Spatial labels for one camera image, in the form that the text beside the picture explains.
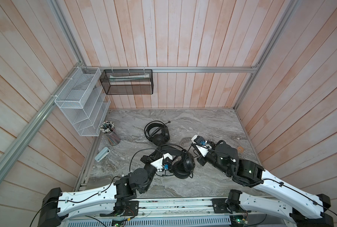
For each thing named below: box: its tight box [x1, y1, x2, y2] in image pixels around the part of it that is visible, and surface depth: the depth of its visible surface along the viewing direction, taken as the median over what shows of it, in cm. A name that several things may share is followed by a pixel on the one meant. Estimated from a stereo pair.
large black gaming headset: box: [143, 120, 171, 147], surface depth 100 cm
